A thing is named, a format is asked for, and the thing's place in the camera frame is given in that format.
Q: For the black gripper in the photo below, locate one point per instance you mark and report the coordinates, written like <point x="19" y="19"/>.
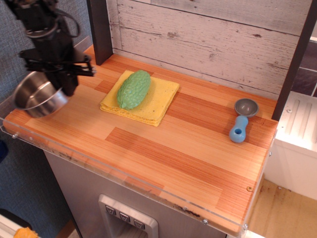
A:
<point x="55" y="53"/>

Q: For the silver metal pot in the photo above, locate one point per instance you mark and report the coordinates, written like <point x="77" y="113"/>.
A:
<point x="37" y="96"/>

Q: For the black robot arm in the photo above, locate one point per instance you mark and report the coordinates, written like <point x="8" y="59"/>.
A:
<point x="42" y="16"/>

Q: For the blue and grey spoon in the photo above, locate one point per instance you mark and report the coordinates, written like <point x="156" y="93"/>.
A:
<point x="245" y="108"/>

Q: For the green toy bitter gourd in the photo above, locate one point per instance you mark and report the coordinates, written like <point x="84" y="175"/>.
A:
<point x="133" y="90"/>

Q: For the yellow folded cloth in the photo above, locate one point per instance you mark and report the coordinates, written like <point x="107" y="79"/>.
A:
<point x="154" y="106"/>

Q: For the silver dispenser panel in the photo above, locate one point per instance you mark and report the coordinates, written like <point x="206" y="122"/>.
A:
<point x="122" y="221"/>

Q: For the yellow object at corner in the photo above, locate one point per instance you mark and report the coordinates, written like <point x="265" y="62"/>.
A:
<point x="25" y="233"/>

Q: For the dark left frame post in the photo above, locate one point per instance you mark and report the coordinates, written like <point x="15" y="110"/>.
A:
<point x="100" y="30"/>

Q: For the dark frame post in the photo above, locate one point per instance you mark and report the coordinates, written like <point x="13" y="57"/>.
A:
<point x="100" y="30"/>
<point x="296" y="60"/>

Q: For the dark right frame post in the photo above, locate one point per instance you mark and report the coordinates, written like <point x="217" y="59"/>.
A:
<point x="296" y="60"/>

